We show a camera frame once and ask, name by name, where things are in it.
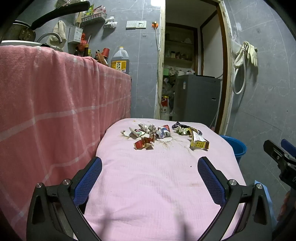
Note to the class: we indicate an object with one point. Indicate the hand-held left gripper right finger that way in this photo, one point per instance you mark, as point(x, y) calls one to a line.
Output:
point(210, 183)

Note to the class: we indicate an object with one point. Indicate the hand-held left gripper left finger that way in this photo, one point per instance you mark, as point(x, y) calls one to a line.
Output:
point(89, 183)

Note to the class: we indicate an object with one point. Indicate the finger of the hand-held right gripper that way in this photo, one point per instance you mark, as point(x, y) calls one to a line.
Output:
point(274, 151)
point(289, 147)

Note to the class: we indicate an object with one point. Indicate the blue plastic bucket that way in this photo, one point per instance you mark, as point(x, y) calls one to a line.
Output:
point(234, 146)

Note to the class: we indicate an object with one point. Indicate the yellow snack wrapper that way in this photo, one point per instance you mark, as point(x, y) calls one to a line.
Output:
point(198, 142)

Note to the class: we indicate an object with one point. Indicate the greenish paper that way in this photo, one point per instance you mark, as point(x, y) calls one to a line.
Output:
point(182, 131)

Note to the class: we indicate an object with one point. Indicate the torn white carton piece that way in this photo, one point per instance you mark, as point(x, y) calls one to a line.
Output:
point(133, 134)

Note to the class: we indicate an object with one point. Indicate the torn red carton piece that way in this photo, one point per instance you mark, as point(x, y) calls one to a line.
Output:
point(142, 143)

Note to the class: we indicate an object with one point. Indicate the red white blue wrapper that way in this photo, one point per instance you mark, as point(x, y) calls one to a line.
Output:
point(163, 132)

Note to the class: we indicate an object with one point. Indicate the white paper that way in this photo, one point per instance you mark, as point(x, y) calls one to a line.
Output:
point(145, 127)

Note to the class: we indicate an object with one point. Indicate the person's right hand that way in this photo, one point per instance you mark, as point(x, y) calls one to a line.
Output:
point(284, 205)

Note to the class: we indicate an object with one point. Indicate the light blue plastic object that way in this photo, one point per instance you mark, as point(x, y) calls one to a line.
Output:
point(267, 197)

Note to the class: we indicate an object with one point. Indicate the pink blanket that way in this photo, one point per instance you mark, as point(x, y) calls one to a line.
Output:
point(148, 180)

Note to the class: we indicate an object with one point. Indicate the grey washing machine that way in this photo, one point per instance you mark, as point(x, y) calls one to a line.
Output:
point(196, 99)

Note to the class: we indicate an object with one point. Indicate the white and red sack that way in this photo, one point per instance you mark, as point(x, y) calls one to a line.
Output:
point(164, 109)

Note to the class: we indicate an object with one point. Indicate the salmon checked cloth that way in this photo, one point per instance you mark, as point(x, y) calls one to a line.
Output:
point(46, 104)

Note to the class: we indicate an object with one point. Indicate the cream rubber gloves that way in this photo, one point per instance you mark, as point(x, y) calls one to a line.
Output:
point(249, 52)

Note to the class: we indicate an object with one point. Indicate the clear plastic bag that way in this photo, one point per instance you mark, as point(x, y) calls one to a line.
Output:
point(235, 45)

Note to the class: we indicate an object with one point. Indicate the green box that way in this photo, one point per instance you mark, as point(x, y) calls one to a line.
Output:
point(166, 71)

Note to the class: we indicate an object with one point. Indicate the large cooking oil bottle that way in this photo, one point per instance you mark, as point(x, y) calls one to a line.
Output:
point(120, 61)

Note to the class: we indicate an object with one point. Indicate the wooden storage shelf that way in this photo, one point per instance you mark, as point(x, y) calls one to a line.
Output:
point(180, 59)

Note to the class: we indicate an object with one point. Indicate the red cup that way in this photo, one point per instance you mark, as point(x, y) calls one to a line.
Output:
point(105, 52)

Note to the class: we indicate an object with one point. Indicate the red plastic bag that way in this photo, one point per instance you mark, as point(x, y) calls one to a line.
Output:
point(82, 42)

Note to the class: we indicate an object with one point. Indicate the metal utensil holder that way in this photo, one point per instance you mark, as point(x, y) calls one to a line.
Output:
point(75, 34)

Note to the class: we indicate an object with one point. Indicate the metal faucet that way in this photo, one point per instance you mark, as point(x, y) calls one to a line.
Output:
point(52, 34)

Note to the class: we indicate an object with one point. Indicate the beige rag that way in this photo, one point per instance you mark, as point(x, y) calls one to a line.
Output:
point(59, 30)

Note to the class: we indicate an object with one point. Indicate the white basin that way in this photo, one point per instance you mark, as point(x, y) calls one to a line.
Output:
point(18, 42)

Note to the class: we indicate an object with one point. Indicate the crumpled white plastic bag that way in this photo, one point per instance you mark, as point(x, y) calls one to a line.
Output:
point(110, 22)

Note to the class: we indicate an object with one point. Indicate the orange plug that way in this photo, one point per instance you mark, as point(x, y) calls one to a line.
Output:
point(155, 25)

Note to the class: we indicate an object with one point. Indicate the wooden door frame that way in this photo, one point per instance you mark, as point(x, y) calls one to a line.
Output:
point(227, 69)

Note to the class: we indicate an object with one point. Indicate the white wall switch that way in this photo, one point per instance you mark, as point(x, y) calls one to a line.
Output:
point(131, 24)

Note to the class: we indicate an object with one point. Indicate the wall rack with packets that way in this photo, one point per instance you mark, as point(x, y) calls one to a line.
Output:
point(93, 17)

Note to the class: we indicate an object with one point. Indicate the white wall socket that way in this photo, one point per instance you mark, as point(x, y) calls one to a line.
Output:
point(141, 24)

